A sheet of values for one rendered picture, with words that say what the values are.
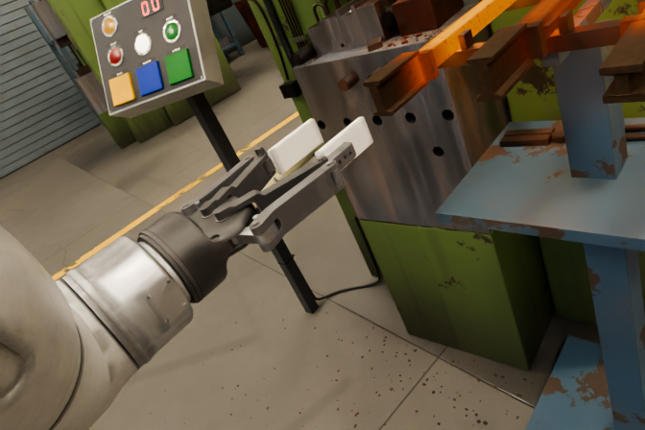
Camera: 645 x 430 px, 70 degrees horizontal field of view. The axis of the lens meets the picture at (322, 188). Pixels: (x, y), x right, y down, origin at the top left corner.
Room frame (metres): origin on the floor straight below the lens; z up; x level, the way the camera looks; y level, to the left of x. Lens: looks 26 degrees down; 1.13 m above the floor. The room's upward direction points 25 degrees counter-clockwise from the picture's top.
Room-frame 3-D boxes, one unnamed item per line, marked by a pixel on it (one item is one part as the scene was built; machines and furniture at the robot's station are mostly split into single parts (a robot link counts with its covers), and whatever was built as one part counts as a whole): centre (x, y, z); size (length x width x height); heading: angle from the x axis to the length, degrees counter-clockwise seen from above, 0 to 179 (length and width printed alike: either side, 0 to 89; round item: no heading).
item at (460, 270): (1.12, -0.39, 0.23); 0.56 x 0.38 x 0.47; 129
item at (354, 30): (1.16, -0.35, 0.96); 0.42 x 0.20 x 0.09; 129
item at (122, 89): (1.34, 0.38, 1.01); 0.07 x 0.05 x 0.07; 64
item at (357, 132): (0.42, -0.04, 0.96); 0.07 x 0.01 x 0.03; 125
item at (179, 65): (1.25, 0.20, 1.01); 0.07 x 0.05 x 0.07; 64
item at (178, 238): (0.36, 0.11, 0.96); 0.09 x 0.08 x 0.07; 125
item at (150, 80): (1.30, 0.29, 1.01); 0.07 x 0.05 x 0.07; 64
